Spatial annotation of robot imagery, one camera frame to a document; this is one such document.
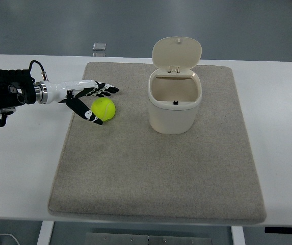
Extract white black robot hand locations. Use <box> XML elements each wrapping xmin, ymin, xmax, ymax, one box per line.
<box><xmin>39</xmin><ymin>80</ymin><xmax>119</xmax><ymax>125</ymax></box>

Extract yellow tennis ball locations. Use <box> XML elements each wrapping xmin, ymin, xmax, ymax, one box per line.
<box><xmin>91</xmin><ymin>97</ymin><xmax>116</xmax><ymax>121</ymax></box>

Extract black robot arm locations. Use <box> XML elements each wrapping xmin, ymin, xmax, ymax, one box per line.
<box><xmin>0</xmin><ymin>60</ymin><xmax>48</xmax><ymax>127</ymax></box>

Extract cream lidded plastic box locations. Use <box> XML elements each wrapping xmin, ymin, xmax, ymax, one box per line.
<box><xmin>148</xmin><ymin>37</ymin><xmax>202</xmax><ymax>134</ymax></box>

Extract lower metal floor socket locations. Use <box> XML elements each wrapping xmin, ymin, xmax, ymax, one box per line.
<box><xmin>92</xmin><ymin>52</ymin><xmax>106</xmax><ymax>57</ymax></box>

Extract beige fabric mat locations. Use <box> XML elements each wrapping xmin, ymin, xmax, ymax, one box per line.
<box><xmin>48</xmin><ymin>62</ymin><xmax>266</xmax><ymax>224</ymax></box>

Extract left white table leg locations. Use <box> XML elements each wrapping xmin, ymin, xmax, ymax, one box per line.
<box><xmin>37</xmin><ymin>221</ymin><xmax>55</xmax><ymax>245</ymax></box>

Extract white table leg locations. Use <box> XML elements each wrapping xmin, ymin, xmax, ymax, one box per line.
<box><xmin>37</xmin><ymin>221</ymin><xmax>55</xmax><ymax>245</ymax></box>
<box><xmin>231</xmin><ymin>226</ymin><xmax>246</xmax><ymax>245</ymax></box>

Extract right white table leg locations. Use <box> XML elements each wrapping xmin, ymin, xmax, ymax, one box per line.
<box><xmin>231</xmin><ymin>226</ymin><xmax>246</xmax><ymax>245</ymax></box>

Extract black table control panel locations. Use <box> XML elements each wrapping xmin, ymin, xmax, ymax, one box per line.
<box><xmin>264</xmin><ymin>227</ymin><xmax>292</xmax><ymax>234</ymax></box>

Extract grey metal base plate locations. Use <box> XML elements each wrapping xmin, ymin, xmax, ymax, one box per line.
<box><xmin>84</xmin><ymin>233</ymin><xmax>213</xmax><ymax>245</ymax></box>

